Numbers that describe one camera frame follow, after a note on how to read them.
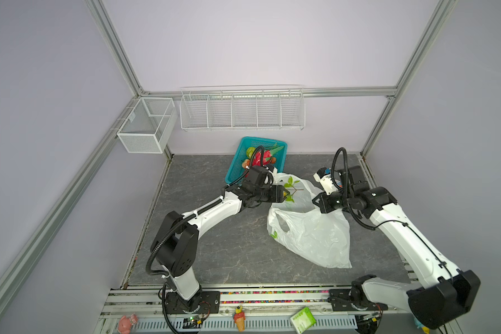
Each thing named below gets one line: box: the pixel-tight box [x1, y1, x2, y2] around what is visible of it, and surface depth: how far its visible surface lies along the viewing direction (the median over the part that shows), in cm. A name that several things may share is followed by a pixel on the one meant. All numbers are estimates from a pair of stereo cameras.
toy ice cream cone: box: [233, 304, 246, 333], surface depth 71 cm
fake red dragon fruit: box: [253, 146, 284, 167], surface depth 111 cm
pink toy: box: [118, 313, 139, 334], surface depth 70 cm
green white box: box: [290, 306, 317, 334], surface depth 70 cm
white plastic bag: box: [267, 172, 353, 270], surface depth 78 cm
